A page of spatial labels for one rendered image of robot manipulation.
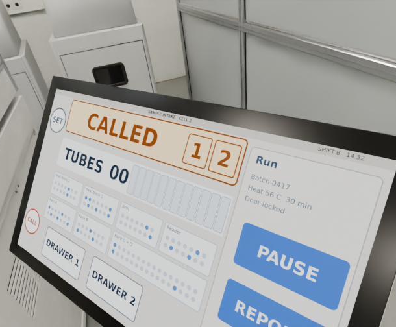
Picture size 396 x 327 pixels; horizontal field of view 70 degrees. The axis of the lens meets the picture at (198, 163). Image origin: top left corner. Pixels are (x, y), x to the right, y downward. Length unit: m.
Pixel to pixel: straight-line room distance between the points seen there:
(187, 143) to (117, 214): 0.14
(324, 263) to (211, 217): 0.12
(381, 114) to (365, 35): 0.23
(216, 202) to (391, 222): 0.16
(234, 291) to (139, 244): 0.13
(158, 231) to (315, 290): 0.18
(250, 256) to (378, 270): 0.11
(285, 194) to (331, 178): 0.04
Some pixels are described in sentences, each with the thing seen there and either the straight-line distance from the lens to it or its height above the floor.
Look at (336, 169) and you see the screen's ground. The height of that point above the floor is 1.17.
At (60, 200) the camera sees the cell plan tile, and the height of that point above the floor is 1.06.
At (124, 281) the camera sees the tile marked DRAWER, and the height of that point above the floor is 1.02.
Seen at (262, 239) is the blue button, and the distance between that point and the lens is 0.30.
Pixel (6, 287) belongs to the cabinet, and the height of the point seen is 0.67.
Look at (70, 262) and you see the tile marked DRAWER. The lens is 0.47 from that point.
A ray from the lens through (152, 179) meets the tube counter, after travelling 0.36.
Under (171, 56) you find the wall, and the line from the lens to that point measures 3.98.
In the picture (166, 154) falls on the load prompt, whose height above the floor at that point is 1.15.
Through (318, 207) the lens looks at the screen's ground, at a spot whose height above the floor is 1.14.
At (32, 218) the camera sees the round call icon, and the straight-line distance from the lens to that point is 0.55.
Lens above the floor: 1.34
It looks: 36 degrees down
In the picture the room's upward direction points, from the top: 8 degrees counter-clockwise
